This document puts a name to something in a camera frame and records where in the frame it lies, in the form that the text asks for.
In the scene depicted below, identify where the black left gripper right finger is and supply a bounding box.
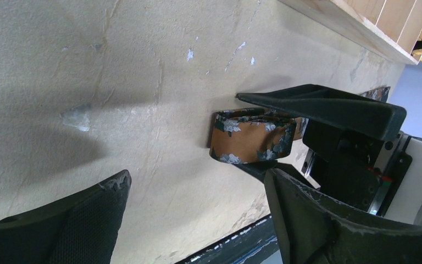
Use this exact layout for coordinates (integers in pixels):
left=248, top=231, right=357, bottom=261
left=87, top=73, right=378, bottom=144
left=264, top=169, right=422, bottom=263

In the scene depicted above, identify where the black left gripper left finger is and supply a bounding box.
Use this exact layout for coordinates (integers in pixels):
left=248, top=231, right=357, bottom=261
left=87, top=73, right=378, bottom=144
left=0, top=170, right=131, bottom=263

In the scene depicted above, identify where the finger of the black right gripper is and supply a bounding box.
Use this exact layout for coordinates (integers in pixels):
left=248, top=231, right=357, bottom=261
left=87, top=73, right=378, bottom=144
left=236, top=84, right=407, bottom=140
left=238, top=160, right=315, bottom=188

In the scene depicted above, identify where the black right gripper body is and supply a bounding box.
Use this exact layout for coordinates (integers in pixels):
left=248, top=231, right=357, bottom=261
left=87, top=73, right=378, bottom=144
left=302, top=121, right=413, bottom=216

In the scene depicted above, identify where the brown floral tie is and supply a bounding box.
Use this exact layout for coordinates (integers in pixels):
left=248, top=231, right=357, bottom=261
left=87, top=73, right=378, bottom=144
left=208, top=86, right=390, bottom=164

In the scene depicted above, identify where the wooden compartment tray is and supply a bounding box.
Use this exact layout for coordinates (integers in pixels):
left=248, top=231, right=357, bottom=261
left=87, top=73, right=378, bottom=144
left=283, top=0, right=422, bottom=65

